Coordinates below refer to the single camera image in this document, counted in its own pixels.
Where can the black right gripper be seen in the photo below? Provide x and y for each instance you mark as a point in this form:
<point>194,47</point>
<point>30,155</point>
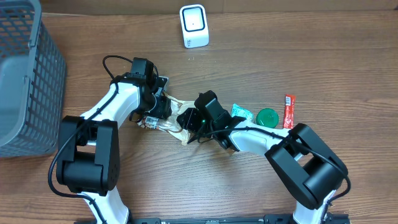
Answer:
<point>189,119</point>

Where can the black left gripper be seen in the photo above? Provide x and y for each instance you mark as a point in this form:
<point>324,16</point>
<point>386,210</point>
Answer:
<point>163,107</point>

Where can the brown white snack bag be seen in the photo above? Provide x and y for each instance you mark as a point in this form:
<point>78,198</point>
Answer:
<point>170,125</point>

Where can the teal orange tissue pack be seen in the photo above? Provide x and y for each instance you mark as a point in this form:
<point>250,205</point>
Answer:
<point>236,110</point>

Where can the green lid jar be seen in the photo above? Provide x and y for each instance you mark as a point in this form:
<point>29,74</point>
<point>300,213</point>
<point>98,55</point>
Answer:
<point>267,117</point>

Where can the red snack bar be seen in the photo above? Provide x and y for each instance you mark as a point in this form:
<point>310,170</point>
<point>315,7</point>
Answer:
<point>288,120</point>

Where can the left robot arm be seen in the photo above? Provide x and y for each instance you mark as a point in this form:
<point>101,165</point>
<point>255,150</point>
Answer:
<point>87,164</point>

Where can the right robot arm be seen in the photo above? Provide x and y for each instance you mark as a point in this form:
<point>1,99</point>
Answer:
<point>312,173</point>

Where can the white barcode scanner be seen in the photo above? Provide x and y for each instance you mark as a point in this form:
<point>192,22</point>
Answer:
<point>194,26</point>

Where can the grey plastic mesh basket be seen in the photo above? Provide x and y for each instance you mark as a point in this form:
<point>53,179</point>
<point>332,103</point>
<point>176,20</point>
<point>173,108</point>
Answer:
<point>33,74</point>

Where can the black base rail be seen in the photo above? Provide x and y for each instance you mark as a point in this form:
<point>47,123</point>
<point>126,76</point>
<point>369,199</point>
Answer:
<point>211,221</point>

